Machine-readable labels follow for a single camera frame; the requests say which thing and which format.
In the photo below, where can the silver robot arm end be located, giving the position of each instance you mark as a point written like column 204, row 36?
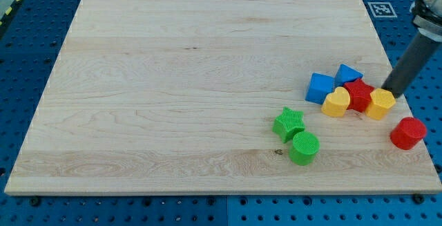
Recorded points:
column 427, row 18

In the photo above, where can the green star block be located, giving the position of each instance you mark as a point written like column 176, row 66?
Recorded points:
column 288, row 123

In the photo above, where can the blue cube block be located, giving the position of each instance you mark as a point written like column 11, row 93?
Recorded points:
column 319, row 87

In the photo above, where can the red star block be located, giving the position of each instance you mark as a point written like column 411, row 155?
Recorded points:
column 359, row 93

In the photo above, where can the light wooden board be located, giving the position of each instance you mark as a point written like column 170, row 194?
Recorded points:
column 178, row 97

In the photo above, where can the green cylinder block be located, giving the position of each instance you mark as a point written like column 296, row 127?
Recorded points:
column 305, row 146

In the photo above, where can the yellow heart block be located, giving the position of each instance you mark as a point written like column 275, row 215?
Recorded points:
column 336, row 103

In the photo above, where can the blue triangular prism block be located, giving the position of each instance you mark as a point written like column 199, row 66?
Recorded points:
column 345, row 74

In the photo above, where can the yellow hexagon block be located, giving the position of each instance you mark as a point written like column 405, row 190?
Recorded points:
column 381, row 103

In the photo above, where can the white fiducial marker tag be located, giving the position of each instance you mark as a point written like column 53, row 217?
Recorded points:
column 382, row 9

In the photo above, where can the red cylinder block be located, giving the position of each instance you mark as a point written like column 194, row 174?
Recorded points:
column 407, row 133

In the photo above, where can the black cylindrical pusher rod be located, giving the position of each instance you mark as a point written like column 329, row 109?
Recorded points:
column 411, row 62

